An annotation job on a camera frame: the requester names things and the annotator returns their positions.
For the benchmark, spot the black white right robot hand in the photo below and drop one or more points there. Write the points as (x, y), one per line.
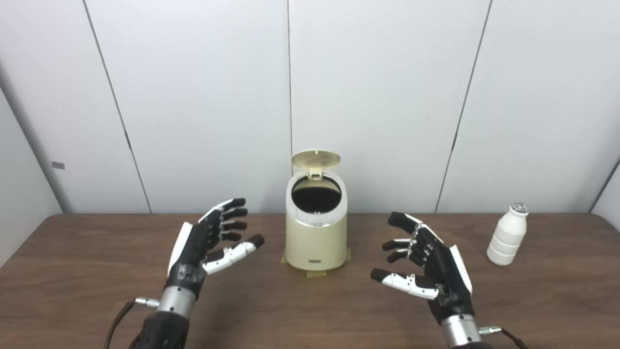
(448, 276)

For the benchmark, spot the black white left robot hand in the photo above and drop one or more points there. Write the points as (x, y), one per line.
(191, 252)

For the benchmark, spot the small white plastic bottle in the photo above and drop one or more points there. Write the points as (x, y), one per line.
(506, 237)

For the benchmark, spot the cream-colored lidded bin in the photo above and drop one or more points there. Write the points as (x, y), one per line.
(316, 240)

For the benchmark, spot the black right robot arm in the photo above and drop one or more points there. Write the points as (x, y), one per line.
(460, 332)

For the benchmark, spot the small grey wall tag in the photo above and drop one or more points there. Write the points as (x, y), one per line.
(58, 165)

